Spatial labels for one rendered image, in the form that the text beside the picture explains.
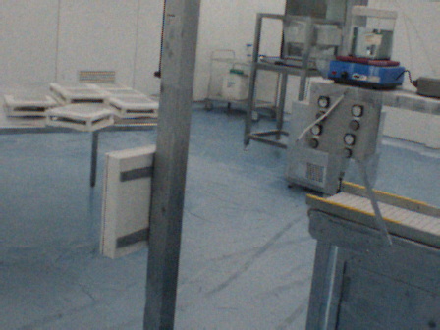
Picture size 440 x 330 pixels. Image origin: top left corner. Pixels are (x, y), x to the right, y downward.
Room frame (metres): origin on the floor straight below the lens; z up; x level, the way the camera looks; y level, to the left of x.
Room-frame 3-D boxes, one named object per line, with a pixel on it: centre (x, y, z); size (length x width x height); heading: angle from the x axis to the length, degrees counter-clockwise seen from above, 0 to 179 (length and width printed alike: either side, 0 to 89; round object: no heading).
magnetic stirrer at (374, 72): (1.89, -0.39, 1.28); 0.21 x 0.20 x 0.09; 145
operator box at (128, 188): (1.35, 0.26, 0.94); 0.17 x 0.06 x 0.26; 145
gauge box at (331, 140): (1.83, -0.32, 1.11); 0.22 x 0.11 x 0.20; 55
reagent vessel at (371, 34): (1.90, -0.39, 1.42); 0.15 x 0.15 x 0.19
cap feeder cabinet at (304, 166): (4.74, -0.79, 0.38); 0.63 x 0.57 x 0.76; 50
